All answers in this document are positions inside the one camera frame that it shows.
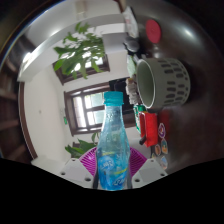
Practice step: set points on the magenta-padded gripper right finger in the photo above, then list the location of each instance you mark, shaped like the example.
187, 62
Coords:
150, 171

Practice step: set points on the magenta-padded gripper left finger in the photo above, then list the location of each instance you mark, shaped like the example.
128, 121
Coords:
75, 171

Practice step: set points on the clear blue-capped drink bottle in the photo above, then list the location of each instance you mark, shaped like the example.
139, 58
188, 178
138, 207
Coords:
113, 160

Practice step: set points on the blue round sticker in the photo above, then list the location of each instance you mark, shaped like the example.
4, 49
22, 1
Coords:
163, 162

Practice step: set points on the orange round sticker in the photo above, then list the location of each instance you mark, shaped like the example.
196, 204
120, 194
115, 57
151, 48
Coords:
164, 146
157, 150

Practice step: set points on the small potted leafy plant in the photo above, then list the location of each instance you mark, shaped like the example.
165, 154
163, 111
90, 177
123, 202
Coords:
81, 146

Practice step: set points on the purple round sticker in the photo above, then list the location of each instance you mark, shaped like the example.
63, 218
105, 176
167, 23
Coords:
162, 130

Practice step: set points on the red plastic box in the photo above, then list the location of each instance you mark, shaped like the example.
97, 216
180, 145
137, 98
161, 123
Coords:
149, 128

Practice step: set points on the green flat tray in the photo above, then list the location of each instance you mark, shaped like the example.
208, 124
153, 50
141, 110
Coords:
137, 116

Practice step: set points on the brown wooden glazed door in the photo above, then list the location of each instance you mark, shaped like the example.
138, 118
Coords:
85, 111

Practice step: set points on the brown box of white packets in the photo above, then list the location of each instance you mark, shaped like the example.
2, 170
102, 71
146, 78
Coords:
131, 90

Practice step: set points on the grey-green patterned mug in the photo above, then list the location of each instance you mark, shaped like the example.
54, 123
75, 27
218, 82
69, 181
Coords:
170, 83

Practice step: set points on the black office chair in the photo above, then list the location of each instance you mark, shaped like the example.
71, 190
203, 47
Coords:
118, 85

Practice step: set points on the green folded cloth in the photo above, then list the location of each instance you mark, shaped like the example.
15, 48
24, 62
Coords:
131, 66

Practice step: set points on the brown-framed window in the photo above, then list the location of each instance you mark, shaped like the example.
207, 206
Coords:
100, 65

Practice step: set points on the large potted leafy plant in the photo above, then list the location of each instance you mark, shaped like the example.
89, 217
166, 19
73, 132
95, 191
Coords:
81, 53

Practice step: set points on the dark grey round object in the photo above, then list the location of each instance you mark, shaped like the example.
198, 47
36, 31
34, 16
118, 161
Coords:
131, 44

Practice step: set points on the white printed brochure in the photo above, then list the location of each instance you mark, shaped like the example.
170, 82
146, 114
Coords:
130, 21

